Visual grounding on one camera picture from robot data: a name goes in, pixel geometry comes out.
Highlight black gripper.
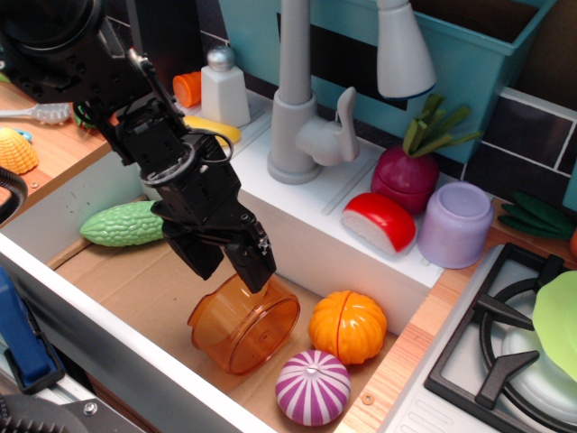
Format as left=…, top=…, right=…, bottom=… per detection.
left=142, top=134, right=277, bottom=293

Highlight orange transparent plastic pot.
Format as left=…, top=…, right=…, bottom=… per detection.
left=188, top=275, right=300, bottom=375

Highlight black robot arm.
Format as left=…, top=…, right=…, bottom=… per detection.
left=1, top=1, right=276, bottom=292

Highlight white toy sink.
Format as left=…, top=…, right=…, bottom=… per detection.
left=1, top=94, right=442, bottom=432

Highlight cardboard sheet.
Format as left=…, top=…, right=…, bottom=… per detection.
left=45, top=194, right=399, bottom=433

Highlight green toy bitter gourd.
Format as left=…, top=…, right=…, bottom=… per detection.
left=79, top=200, right=163, bottom=247

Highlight grey toy faucet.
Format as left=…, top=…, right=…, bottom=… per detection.
left=266, top=0, right=437, bottom=186

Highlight yellow toy banana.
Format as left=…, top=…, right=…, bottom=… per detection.
left=183, top=115, right=242, bottom=147

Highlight orange toy pumpkin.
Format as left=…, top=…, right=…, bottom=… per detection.
left=307, top=290, right=388, bottom=365

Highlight red white toy cheese slice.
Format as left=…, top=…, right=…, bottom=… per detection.
left=341, top=192, right=417, bottom=255

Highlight purple striped toy onion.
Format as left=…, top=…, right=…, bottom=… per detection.
left=275, top=350, right=352, bottom=427

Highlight white salt shaker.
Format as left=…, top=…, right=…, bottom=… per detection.
left=201, top=45, right=251, bottom=128

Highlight orange toy carrot piece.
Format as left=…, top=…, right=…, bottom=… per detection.
left=172, top=71, right=202, bottom=107

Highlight red toy radish with leaves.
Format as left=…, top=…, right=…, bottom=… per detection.
left=371, top=94, right=481, bottom=216

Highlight blue clamp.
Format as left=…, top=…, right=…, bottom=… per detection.
left=1, top=268, right=66, bottom=395

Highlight white pasta spoon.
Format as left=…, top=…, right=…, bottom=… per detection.
left=1, top=103, right=72, bottom=125

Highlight lilac plastic cup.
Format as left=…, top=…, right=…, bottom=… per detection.
left=417, top=181, right=493, bottom=269

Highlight yellow toy corn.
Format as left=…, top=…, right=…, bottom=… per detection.
left=1, top=127, right=39, bottom=174

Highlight black stove grate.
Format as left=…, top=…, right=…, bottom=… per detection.
left=424, top=244, right=576, bottom=432

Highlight dark green felt leaves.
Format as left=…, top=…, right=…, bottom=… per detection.
left=498, top=191, right=576, bottom=240

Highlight teal plastic bin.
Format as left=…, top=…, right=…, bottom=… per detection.
left=220, top=1, right=553, bottom=173

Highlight light green plastic lid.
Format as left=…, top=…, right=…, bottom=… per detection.
left=532, top=271, right=576, bottom=381

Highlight black cable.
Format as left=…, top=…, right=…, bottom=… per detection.
left=0, top=165, right=29, bottom=225

